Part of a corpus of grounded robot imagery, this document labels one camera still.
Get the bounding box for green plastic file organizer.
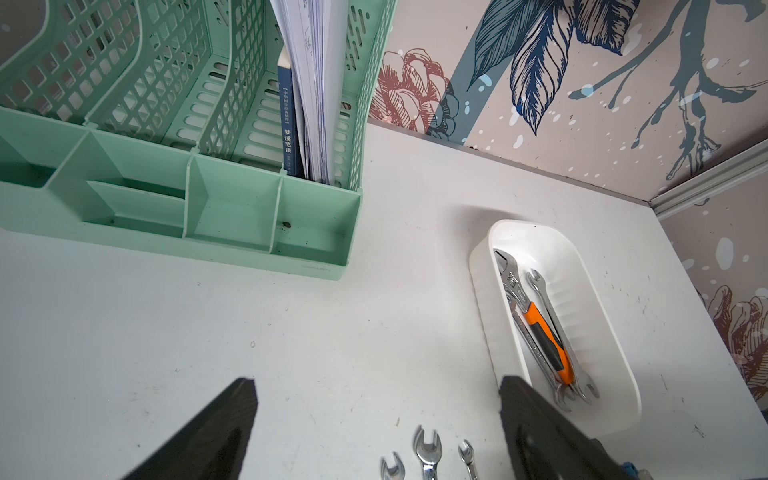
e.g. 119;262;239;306
1;1;396;280

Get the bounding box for dark blue book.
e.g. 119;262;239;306
277;45;305;178

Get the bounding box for small silver wrench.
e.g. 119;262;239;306
379;451;406;480

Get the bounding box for orange handled adjustable wrench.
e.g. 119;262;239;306
494;249;574;385

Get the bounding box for white paper stack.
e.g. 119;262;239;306
271;0;349;185

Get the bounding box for long silver wrench in box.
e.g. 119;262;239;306
506;294;571;412

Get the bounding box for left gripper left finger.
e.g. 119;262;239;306
126;378;258;479

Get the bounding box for white plastic storage box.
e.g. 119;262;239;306
469;220;641;437

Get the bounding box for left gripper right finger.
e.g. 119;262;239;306
499;376;630;479

